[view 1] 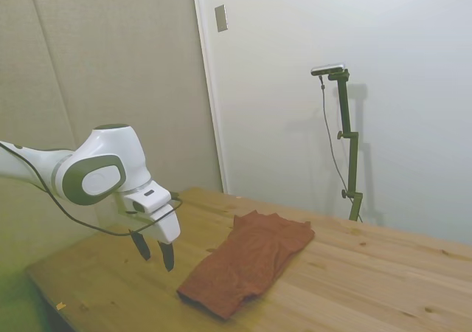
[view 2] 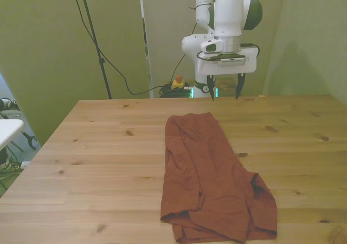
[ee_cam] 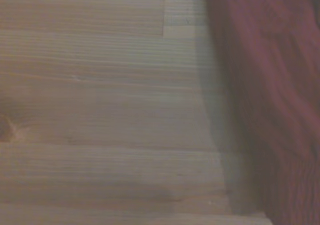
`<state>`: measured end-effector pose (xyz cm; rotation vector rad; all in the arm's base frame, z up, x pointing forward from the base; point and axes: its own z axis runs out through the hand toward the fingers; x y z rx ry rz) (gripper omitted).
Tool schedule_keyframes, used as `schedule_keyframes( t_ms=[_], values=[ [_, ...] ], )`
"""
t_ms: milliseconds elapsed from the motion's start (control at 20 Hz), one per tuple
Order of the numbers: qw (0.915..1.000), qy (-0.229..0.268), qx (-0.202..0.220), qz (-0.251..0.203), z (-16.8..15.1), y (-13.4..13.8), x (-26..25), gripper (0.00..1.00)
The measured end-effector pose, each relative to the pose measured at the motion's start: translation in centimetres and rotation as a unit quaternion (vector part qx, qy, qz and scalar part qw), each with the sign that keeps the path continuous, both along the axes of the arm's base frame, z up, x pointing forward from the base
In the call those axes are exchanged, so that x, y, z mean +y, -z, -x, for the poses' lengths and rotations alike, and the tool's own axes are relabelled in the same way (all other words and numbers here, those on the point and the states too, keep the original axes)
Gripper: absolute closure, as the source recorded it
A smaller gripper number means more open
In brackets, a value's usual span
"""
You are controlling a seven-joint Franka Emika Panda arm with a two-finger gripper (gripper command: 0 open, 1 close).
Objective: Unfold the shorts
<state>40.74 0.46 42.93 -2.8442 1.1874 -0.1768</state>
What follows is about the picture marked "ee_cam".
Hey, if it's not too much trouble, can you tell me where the rust red shorts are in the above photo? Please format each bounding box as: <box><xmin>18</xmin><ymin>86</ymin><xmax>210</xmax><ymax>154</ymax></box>
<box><xmin>203</xmin><ymin>0</ymin><xmax>320</xmax><ymax>225</ymax></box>

